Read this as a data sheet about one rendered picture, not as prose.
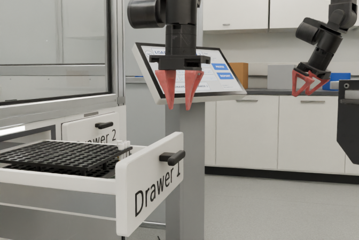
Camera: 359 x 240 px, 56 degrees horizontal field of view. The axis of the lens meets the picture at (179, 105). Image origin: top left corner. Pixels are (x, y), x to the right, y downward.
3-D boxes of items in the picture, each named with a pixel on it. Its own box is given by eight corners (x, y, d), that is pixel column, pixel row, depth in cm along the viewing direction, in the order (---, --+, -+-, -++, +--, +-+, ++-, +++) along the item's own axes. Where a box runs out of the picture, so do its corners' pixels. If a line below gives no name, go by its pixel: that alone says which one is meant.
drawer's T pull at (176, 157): (185, 156, 64) (185, 149, 64) (173, 167, 57) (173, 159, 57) (168, 155, 65) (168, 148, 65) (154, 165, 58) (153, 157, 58)
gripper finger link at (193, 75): (168, 107, 67) (169, 60, 67) (203, 109, 65) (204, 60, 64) (156, 110, 61) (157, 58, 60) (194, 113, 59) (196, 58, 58)
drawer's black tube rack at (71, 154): (133, 175, 74) (132, 146, 73) (88, 204, 57) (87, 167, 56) (47, 167, 80) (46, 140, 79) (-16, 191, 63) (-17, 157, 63)
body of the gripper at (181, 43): (160, 66, 67) (161, 28, 66) (210, 67, 64) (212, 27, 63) (148, 65, 61) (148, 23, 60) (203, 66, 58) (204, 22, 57)
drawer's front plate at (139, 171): (183, 179, 76) (183, 131, 75) (126, 239, 49) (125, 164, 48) (176, 178, 77) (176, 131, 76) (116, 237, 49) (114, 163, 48)
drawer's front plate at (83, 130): (119, 144, 116) (119, 111, 115) (68, 165, 88) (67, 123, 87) (115, 144, 116) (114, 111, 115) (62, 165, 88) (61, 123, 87)
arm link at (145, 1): (191, -49, 60) (204, -16, 67) (134, -42, 64) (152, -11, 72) (179, 7, 56) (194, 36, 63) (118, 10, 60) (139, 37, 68)
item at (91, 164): (132, 148, 73) (132, 146, 73) (87, 171, 56) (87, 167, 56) (124, 148, 74) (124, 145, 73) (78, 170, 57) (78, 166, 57)
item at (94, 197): (173, 174, 75) (173, 147, 75) (121, 222, 51) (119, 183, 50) (25, 161, 87) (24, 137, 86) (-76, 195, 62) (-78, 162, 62)
